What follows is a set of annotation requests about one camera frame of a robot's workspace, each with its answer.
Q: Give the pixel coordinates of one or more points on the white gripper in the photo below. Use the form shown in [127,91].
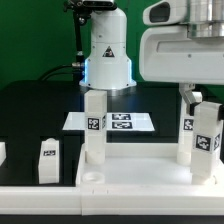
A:
[167,54]

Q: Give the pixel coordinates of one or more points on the white desk tabletop panel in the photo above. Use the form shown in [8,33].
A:
[135,164]

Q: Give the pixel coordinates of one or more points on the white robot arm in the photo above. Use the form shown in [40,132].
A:
[108,67]

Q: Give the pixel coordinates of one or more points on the white marker tag sheet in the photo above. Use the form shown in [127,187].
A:
[110,122]

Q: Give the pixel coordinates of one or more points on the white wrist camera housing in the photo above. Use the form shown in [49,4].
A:
[165,12]

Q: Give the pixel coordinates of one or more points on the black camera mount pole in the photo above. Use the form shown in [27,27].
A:
[82,10]

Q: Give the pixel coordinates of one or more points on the white front barrier rail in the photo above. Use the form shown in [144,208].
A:
[113,200]

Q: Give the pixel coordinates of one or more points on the white barrier rail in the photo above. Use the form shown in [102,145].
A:
[2,152]
[113,200]

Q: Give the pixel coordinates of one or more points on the white left barrier rail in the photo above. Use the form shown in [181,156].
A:
[2,152]

